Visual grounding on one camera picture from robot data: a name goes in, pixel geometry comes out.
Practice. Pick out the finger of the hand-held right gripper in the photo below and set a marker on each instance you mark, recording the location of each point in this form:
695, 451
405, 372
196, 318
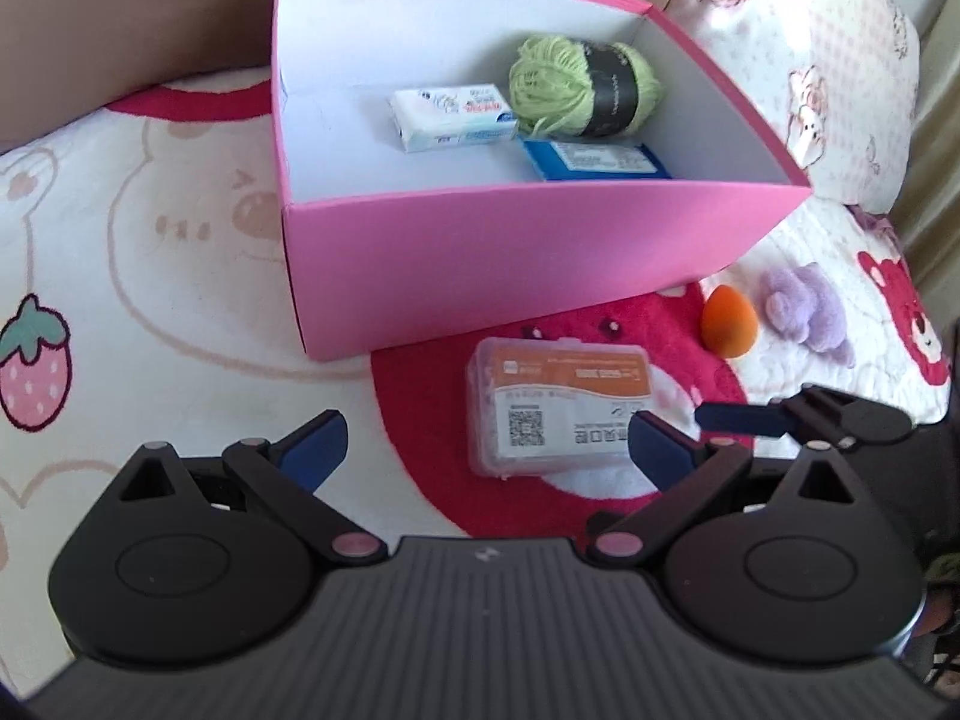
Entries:
739, 418

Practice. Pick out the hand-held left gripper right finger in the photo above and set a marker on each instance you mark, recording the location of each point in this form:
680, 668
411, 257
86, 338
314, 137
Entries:
660, 454

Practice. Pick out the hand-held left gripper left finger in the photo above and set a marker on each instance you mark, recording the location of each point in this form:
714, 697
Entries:
315, 450

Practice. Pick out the orange makeup sponge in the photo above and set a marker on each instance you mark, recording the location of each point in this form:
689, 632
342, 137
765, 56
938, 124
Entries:
729, 322

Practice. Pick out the clear plastic box orange label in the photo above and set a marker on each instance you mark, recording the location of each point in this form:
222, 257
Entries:
555, 397

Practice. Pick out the purple plush toy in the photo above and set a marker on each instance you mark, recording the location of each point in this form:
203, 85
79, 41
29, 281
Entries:
806, 307

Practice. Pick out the pink cardboard box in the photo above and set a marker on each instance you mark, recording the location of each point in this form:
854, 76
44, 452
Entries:
487, 255

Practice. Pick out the blue wet wipes packet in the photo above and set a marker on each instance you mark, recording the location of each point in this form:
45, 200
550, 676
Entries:
592, 161

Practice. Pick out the white tissue packet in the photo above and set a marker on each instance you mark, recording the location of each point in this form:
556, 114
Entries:
450, 116

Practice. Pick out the green yarn ball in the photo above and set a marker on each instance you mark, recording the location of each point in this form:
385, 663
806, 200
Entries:
547, 82

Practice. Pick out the printed bear blanket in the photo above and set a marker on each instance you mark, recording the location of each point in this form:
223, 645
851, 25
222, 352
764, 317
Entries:
150, 277

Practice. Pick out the pink checked pillow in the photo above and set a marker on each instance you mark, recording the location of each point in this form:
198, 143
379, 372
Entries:
810, 52

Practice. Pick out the beige satin cloth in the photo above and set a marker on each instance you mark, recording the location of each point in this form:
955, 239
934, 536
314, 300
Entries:
941, 90

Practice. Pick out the brown cushion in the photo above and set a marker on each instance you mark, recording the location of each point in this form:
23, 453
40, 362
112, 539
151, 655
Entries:
135, 15

